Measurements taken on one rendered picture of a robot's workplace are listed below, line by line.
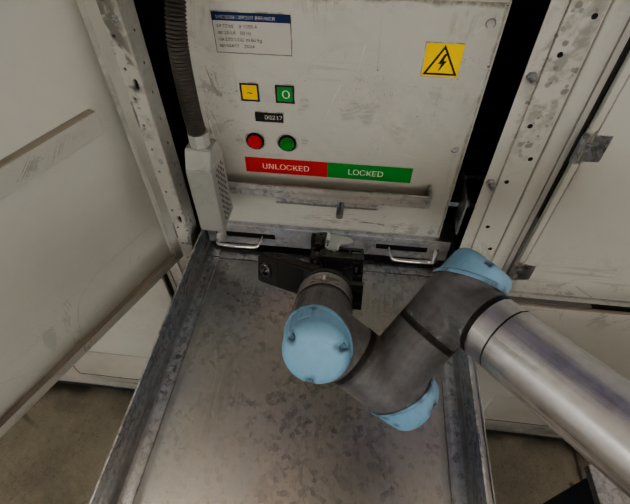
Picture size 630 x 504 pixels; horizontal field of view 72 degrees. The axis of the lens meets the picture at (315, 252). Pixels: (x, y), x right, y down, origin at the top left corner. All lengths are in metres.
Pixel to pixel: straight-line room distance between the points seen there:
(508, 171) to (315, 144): 0.34
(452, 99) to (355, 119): 0.16
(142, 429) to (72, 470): 1.02
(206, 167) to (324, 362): 0.42
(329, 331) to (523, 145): 0.48
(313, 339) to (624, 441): 0.27
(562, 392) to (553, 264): 0.57
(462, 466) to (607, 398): 0.42
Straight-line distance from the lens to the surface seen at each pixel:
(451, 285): 0.50
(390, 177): 0.85
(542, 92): 0.75
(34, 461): 1.93
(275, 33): 0.74
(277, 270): 0.65
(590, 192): 0.87
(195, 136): 0.75
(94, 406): 1.92
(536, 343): 0.46
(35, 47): 0.75
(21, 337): 0.90
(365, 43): 0.73
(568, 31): 0.72
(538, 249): 0.94
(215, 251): 1.03
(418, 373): 0.51
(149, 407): 0.86
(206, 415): 0.83
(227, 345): 0.89
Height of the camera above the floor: 1.60
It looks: 48 degrees down
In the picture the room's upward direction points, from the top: straight up
